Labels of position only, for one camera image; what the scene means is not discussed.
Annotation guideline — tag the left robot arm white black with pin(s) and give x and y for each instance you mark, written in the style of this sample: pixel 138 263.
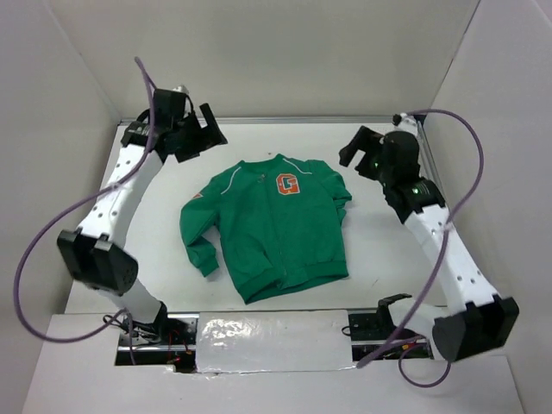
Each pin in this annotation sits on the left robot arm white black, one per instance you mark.
pixel 94 252

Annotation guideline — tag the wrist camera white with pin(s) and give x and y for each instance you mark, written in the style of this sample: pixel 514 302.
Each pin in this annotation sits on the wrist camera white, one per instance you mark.
pixel 181 89
pixel 405 123

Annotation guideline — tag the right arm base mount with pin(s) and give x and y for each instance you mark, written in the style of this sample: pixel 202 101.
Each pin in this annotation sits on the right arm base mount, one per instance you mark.
pixel 366 333

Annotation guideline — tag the white taped cover panel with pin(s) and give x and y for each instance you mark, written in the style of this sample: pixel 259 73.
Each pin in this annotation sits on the white taped cover panel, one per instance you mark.
pixel 273 341

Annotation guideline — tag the green jacket white lining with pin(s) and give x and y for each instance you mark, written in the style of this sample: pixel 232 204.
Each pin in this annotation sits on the green jacket white lining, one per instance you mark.
pixel 280 226

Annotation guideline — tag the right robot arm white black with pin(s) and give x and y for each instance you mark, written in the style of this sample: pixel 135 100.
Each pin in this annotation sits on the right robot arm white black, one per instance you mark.
pixel 476 318

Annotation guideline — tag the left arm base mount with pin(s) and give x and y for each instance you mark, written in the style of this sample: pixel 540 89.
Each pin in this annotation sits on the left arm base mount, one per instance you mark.
pixel 176 348

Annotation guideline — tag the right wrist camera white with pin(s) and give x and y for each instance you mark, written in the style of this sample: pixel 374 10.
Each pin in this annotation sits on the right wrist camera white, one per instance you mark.
pixel 405 123

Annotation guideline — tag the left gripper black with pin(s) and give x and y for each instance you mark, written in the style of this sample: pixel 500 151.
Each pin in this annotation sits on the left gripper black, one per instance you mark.
pixel 210 137

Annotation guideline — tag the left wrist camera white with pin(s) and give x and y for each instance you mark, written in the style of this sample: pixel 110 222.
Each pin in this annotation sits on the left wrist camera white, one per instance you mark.
pixel 181 89

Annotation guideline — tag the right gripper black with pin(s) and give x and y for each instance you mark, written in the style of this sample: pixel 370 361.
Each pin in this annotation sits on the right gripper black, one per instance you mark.
pixel 364 140

